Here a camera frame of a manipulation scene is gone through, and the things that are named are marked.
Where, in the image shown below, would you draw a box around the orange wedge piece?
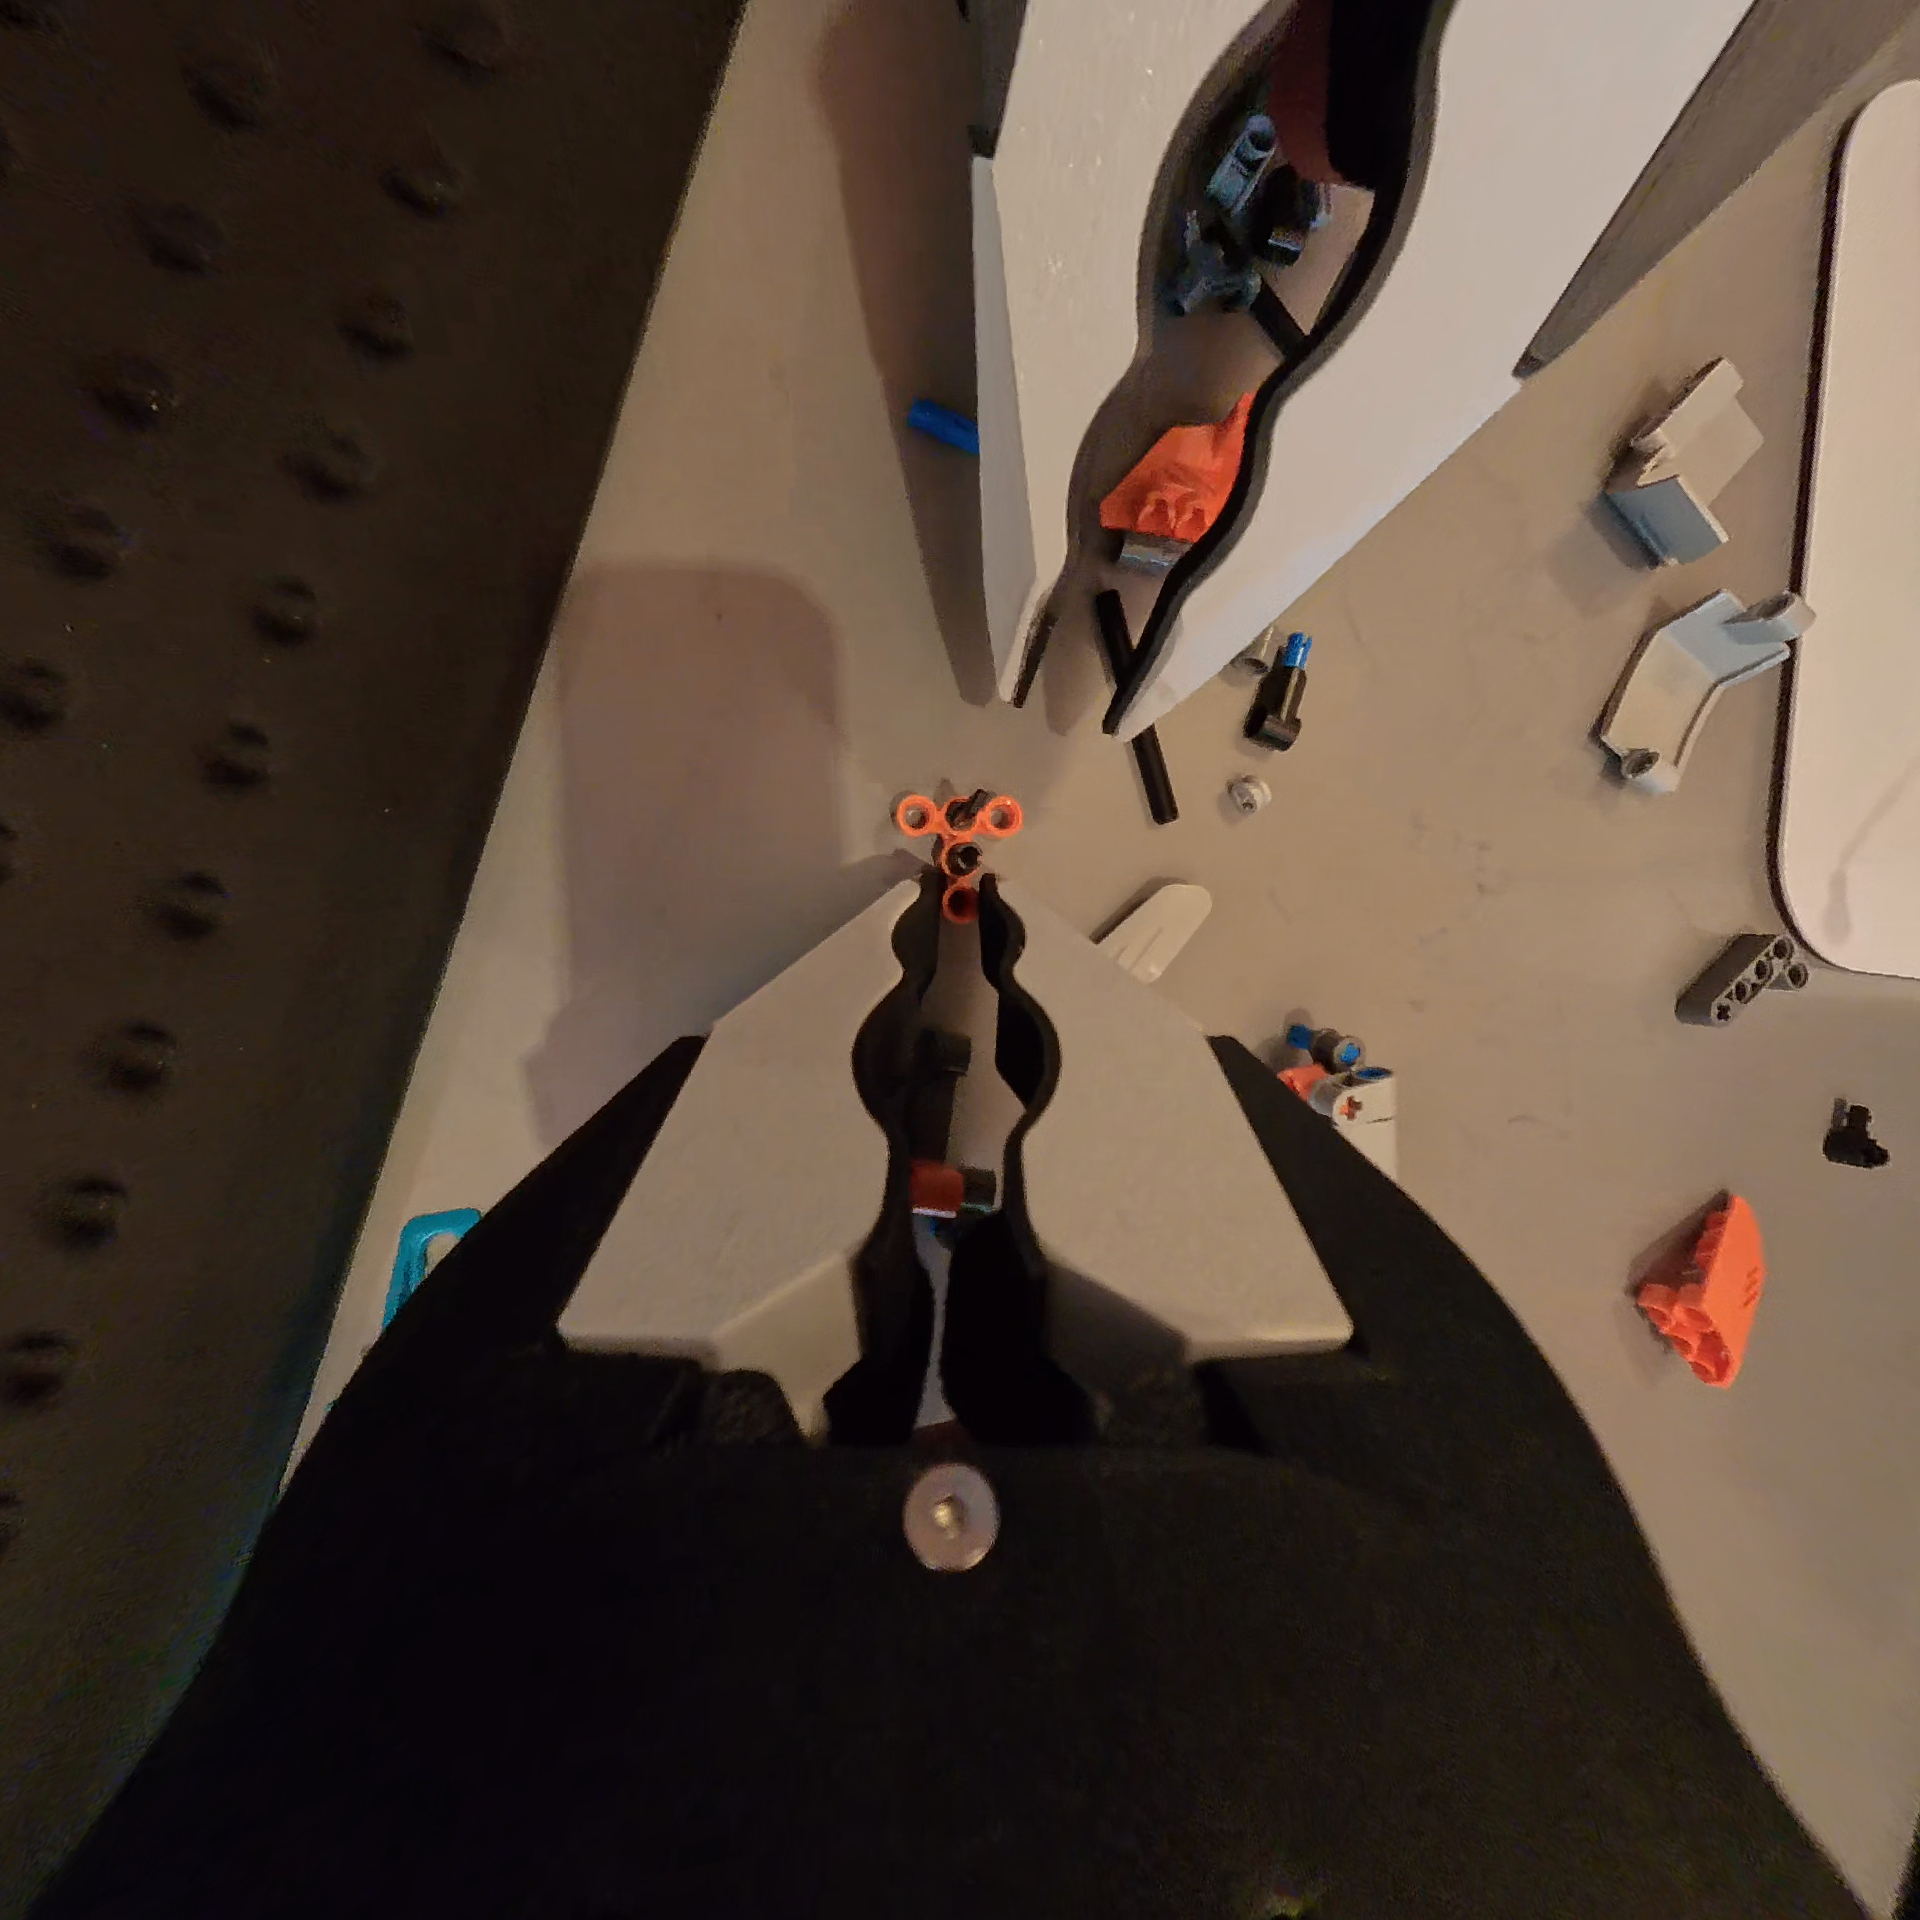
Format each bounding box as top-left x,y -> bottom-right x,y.
1632,1190 -> 1771,1393
1098,390 -> 1261,576

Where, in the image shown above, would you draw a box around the grey curved panel piece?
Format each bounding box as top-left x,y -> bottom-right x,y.
1592,587 -> 1818,799

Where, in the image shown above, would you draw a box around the black connector with blue pin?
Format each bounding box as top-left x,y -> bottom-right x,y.
1240,629 -> 1317,754

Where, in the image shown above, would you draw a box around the person's left hand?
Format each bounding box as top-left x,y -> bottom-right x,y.
1264,0 -> 1348,187

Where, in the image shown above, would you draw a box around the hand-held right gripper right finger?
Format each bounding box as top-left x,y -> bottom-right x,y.
975,877 -> 1352,1391

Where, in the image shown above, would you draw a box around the white pointed panel piece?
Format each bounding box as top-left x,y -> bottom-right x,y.
1092,881 -> 1217,986

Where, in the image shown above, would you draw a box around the blue plastic tool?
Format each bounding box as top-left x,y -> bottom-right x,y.
381,1206 -> 485,1332

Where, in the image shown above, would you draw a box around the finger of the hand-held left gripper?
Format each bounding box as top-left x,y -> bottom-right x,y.
970,0 -> 1296,708
1103,0 -> 1758,742

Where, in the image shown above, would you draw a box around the dark grey short beam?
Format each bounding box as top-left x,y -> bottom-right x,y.
1675,931 -> 1812,1030

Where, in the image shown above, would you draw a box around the orange t-shaped beam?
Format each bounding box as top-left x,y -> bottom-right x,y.
894,789 -> 1026,922

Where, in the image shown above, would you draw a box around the grey block piece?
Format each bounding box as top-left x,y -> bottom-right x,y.
1600,354 -> 1767,570

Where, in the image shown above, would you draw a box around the scattered small black grey pieces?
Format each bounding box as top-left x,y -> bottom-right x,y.
1010,110 -> 1341,711

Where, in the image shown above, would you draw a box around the white book stand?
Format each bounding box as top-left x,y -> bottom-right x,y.
1768,81 -> 1920,983

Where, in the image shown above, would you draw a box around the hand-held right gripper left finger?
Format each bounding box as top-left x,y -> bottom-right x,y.
557,882 -> 943,1443

